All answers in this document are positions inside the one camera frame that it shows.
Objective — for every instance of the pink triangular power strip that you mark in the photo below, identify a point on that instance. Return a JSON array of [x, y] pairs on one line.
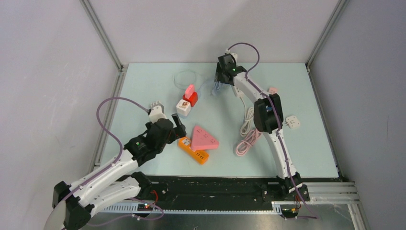
[[202, 140]]

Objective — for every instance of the orange power strip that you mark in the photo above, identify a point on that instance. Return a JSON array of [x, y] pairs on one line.
[[199, 156]]

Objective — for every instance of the white cube socket adapter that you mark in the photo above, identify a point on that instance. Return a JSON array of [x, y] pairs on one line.
[[183, 107]]

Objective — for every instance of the white square plug adapter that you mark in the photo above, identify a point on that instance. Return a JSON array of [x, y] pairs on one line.
[[293, 122]]

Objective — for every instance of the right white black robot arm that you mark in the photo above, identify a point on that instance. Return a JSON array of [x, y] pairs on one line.
[[268, 119]]

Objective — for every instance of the pink square plug adapter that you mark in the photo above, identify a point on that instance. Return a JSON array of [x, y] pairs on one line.
[[190, 90]]

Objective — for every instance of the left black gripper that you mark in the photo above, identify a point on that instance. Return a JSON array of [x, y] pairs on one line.
[[179, 129]]

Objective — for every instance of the aluminium frame rail front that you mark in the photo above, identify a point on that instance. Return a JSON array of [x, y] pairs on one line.
[[321, 192]]

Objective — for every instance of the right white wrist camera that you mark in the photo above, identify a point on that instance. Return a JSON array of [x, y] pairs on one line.
[[234, 55]]

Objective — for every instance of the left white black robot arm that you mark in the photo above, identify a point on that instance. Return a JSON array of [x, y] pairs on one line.
[[116, 180]]

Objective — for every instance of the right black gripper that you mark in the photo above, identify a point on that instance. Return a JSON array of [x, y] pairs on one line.
[[218, 76]]

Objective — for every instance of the red cube socket adapter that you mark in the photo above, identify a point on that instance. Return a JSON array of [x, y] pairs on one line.
[[193, 99]]

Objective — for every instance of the pink power strip with cable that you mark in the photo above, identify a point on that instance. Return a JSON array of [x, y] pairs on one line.
[[247, 142]]

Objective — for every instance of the white power strip with cable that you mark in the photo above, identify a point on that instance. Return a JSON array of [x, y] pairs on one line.
[[248, 113]]

